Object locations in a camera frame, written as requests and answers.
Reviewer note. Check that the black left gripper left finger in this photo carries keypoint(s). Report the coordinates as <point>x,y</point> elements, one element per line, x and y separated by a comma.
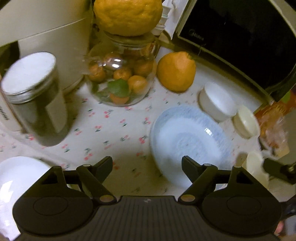
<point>61,201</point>

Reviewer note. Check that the cream bowl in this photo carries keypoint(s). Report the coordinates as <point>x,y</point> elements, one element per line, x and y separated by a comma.
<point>254,165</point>
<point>245,123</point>

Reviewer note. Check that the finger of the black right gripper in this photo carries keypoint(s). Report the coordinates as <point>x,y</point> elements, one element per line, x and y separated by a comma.
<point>275,169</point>

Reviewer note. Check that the white air fryer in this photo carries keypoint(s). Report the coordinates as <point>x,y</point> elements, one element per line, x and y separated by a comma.
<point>58,27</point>

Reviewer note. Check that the blue patterned plate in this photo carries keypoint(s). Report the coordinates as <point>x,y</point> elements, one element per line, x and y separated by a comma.
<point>185,130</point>

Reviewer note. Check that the white bowl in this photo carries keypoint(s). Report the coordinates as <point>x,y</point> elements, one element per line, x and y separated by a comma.
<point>217,102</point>

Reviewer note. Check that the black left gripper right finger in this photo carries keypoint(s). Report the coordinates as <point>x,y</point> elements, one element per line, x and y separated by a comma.
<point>231,201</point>

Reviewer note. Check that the black microwave oven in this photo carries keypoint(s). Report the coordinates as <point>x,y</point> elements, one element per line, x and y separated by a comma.
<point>255,38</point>

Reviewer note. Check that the orange pomelo on table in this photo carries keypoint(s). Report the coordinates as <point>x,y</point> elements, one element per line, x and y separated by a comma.
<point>176,71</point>

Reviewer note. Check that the large yellow pomelo on jar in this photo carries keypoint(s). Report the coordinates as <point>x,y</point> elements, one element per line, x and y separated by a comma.
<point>127,18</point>

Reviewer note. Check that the glass jar of tangerines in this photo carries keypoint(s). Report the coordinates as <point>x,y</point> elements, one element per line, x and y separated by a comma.
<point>121,70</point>

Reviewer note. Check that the plastic bag of snacks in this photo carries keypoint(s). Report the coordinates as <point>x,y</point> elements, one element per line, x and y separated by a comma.
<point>273,132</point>

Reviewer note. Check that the white swirl plate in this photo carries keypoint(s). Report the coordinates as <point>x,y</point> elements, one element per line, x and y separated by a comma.
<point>18,174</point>

